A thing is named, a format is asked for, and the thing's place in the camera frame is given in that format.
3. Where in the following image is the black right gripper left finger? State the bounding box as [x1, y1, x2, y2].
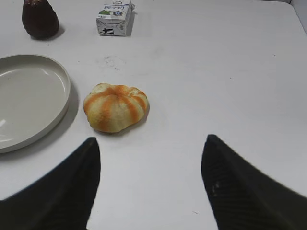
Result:
[0, 137, 101, 230]

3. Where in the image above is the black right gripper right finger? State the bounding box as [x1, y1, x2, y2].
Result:
[201, 134, 307, 230]

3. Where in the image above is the white round plate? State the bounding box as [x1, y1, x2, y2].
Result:
[0, 54, 71, 153]

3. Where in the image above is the orange striped bread bun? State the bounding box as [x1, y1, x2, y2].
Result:
[83, 83, 149, 133]

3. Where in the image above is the dark red avocado-shaped object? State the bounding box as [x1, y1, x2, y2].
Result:
[22, 0, 59, 40]

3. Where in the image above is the white milk carton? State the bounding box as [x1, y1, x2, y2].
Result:
[96, 0, 135, 36]

